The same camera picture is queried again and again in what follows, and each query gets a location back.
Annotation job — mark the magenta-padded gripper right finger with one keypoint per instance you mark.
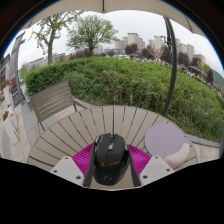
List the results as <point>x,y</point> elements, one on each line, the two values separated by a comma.
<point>140,160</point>

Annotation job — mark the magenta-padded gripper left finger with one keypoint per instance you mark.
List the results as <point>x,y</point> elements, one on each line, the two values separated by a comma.
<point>83,160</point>

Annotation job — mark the black computer mouse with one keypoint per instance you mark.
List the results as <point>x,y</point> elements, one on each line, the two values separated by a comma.
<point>110,156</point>

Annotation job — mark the lilac mouse pad with wrist rest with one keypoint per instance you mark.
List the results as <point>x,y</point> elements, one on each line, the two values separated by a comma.
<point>163,140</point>

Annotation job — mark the grey slatted outdoor chair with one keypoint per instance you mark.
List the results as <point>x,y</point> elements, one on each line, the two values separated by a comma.
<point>53,100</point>

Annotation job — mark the green hedge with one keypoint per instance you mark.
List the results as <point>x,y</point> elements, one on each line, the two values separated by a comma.
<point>133,80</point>

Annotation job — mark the dark curved parasol pole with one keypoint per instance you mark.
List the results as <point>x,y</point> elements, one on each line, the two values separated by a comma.
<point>173,66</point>

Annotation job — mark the group of apartment buildings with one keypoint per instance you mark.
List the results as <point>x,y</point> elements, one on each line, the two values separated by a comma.
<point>133,39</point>

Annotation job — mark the thin-crowned tree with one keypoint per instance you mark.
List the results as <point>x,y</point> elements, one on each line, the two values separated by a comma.
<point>50,43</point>

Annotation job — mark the round leafy tree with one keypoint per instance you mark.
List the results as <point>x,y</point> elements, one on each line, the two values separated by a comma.
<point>91,31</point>

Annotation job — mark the beige parasol canopy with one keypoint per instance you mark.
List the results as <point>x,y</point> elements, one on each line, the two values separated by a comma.
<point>103,5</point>

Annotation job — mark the grey sign post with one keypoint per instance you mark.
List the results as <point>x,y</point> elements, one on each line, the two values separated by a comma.
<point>15,66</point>

